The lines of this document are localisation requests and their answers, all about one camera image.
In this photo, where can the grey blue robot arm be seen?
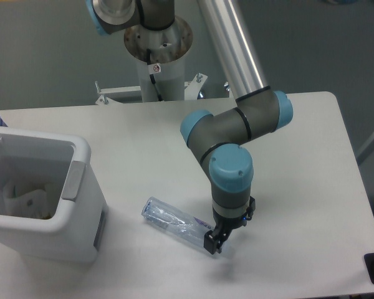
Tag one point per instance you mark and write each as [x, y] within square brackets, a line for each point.
[215, 140]

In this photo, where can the white plastic wrapper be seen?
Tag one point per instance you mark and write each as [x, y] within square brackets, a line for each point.
[22, 201]

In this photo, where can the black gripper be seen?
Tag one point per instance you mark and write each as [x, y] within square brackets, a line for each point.
[226, 221]

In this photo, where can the white plastic trash can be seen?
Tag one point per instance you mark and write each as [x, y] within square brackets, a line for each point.
[60, 164]

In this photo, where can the white metal base frame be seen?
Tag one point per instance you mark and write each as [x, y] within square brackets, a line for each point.
[194, 90]

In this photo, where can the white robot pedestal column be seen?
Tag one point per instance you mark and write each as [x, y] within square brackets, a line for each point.
[160, 58]

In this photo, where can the clear plastic water bottle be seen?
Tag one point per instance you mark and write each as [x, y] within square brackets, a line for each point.
[176, 222]

